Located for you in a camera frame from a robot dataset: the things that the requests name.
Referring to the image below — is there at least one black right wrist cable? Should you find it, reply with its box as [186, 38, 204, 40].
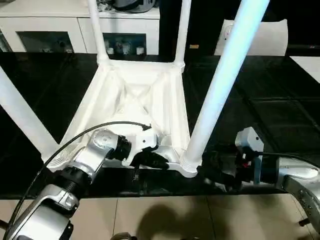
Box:
[254, 151, 320, 166]

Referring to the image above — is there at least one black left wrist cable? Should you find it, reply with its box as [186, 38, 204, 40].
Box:
[0, 121, 152, 240]

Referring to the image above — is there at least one white bag with round fitting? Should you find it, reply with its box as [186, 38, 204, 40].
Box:
[214, 17, 290, 57]

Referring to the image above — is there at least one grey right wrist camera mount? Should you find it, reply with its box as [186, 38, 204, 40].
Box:
[236, 126, 265, 185]

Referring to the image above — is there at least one grey helmet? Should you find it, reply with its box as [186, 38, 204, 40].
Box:
[113, 0, 156, 12]

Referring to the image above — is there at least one white glass-door cabinet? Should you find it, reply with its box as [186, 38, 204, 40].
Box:
[0, 0, 161, 56]

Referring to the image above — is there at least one white flat board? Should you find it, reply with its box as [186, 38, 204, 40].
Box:
[289, 56, 320, 83]

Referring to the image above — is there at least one dark robot left foot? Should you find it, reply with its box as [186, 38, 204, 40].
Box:
[111, 231, 137, 240]

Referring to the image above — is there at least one white plastic table top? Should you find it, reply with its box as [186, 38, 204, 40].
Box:
[44, 61, 203, 180]

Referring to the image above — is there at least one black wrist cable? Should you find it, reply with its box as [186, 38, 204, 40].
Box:
[0, 121, 152, 240]
[254, 151, 320, 166]

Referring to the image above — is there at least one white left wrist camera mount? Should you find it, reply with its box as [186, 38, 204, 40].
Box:
[122, 129, 160, 167]

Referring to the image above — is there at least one black box with gold label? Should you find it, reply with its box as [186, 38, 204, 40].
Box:
[158, 0, 226, 57]

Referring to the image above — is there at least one black table mat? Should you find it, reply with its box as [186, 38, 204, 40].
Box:
[0, 51, 320, 200]

